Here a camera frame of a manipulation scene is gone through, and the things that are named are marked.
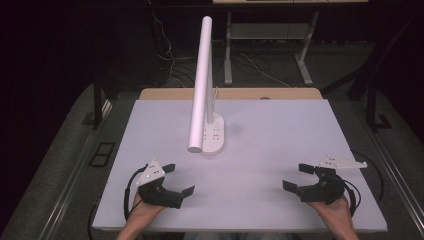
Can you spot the person's right hand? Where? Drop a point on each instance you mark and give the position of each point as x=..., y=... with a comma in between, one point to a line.
x=336, y=213

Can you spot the black floor socket frame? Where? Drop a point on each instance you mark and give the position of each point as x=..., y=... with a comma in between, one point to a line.
x=101, y=154

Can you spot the metal floor rail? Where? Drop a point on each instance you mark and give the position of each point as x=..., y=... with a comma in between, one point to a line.
x=66, y=193
x=396, y=180

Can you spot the grey metal desk frame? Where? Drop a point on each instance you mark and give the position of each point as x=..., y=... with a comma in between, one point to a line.
x=228, y=60

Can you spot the white desk lamp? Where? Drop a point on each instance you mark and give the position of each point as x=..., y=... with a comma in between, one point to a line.
x=200, y=83

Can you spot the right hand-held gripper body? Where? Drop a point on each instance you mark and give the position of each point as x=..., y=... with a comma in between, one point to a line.
x=328, y=188

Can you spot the black metal stand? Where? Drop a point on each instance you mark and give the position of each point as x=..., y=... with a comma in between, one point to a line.
x=97, y=106
x=371, y=106

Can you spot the person's left hand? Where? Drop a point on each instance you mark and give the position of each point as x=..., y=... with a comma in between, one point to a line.
x=141, y=211

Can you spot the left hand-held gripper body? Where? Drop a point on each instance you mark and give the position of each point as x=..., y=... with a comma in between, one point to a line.
x=160, y=195

